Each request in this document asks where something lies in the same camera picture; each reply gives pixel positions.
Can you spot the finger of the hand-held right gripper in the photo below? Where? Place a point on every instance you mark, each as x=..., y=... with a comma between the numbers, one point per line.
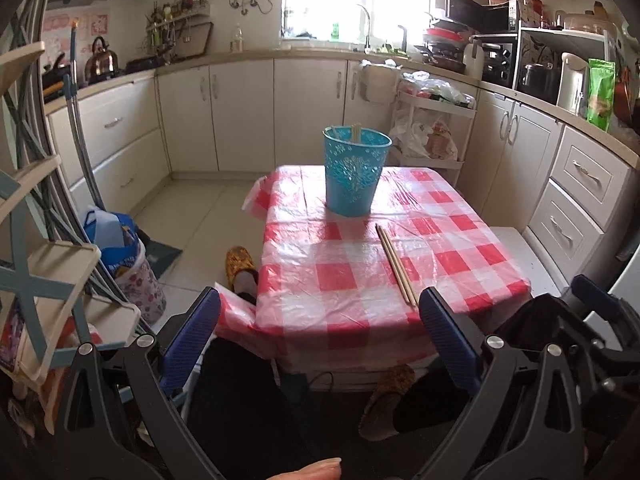
x=595, y=297
x=545, y=320

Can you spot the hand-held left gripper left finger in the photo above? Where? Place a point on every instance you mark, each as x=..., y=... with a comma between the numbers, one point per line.
x=192, y=340

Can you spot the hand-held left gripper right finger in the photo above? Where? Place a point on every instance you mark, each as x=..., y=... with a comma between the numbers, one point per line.
x=447, y=340

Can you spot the blue patterned plastic bucket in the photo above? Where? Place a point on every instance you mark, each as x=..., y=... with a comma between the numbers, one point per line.
x=350, y=180

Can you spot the person's left hand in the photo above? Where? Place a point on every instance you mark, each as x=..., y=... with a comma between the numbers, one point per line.
x=310, y=470

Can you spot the person's right leg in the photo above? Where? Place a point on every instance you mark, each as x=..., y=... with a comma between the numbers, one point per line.
x=425, y=405

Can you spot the person's leg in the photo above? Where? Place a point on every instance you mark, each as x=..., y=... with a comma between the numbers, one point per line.
x=240, y=410
x=425, y=405

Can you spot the white stool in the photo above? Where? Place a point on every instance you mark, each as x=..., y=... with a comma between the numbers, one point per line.
x=520, y=255

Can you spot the floral patterned waste bin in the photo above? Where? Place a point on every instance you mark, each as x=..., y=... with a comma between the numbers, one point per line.
x=142, y=290

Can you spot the person's left leg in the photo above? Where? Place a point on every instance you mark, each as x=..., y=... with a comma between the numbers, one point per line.
x=240, y=410

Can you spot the yellow floral slipper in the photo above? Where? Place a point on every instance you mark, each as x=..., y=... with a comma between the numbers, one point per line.
x=239, y=262
x=385, y=400

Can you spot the dark dustpan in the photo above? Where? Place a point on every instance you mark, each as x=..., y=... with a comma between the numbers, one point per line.
x=160, y=255

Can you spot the red white checked tablecloth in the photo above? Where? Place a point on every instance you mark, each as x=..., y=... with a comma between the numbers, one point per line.
x=345, y=275

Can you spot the beige and blue shelf rack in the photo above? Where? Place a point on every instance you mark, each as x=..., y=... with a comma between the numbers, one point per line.
x=50, y=270

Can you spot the smartphone with pink screen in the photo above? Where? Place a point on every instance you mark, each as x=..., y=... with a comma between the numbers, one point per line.
x=10, y=340

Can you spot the green food packet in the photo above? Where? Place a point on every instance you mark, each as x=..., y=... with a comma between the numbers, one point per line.
x=600, y=95

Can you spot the white plastic shopping bags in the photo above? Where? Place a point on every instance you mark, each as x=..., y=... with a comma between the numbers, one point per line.
x=422, y=137

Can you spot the white electric kettle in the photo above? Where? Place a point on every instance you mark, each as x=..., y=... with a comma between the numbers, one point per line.
x=572, y=85

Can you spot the black cooking pot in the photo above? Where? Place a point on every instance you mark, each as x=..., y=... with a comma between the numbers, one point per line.
x=540, y=82

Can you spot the white storage cart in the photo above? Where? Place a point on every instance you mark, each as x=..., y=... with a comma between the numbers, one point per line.
x=450, y=110

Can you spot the cream kitchen base cabinets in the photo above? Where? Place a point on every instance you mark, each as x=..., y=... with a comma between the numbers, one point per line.
x=245, y=110

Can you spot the pile of plastic bags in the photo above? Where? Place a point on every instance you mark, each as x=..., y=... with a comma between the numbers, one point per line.
x=435, y=90

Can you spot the black toaster oven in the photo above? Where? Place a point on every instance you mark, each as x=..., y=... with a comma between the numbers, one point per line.
x=495, y=60

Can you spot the white hanging door bin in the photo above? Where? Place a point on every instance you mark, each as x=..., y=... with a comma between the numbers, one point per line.
x=377, y=85

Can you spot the white plastic jug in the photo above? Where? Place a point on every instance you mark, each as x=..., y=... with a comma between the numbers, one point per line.
x=473, y=62

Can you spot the white counter shelf rack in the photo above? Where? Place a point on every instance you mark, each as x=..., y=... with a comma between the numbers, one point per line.
x=560, y=35

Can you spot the black pan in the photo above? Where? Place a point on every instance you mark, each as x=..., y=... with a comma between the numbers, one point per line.
x=145, y=63

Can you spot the steel whistling kettle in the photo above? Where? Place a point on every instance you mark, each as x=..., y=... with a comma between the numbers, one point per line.
x=100, y=62

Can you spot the stack of pans and dishes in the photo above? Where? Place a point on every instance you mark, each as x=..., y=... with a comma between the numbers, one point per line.
x=445, y=45

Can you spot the black tray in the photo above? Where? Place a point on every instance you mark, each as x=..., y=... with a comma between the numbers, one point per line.
x=197, y=40

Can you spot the clear oil bottle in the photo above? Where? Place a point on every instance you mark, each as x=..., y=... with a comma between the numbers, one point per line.
x=236, y=40

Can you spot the black microwave oven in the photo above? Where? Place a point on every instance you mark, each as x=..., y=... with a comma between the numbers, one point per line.
x=465, y=10

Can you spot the green dish soap bottle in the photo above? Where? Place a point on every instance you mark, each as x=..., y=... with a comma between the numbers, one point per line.
x=335, y=32

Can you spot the chrome sink faucet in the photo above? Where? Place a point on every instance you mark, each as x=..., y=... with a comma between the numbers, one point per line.
x=367, y=22

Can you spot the wall spice rack with bottles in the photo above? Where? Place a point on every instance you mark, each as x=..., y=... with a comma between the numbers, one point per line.
x=180, y=7

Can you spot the pink wall posters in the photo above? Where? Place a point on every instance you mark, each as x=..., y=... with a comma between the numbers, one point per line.
x=60, y=25

